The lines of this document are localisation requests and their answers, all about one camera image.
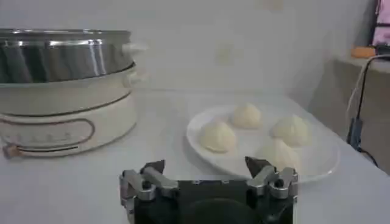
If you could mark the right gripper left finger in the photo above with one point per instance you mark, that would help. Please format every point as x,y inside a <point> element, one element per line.
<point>158,181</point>

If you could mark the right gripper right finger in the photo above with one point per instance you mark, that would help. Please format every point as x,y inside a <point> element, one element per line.
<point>265,178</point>

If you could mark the white steamed bun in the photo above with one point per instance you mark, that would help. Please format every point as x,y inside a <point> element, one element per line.
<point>217,137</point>
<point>291,131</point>
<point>280,155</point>
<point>246,116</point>

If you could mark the white round plate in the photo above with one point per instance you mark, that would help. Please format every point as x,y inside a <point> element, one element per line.
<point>250,146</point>

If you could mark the white side desk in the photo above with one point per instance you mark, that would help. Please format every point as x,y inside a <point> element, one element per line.
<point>332,91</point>

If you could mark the white electric pot base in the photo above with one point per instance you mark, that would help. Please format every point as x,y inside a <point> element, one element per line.
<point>61,121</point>

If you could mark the steel steamer basket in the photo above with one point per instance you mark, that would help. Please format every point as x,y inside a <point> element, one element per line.
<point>61,58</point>

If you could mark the orange bread roll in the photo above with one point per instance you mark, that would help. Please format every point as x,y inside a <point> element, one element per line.
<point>362,52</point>

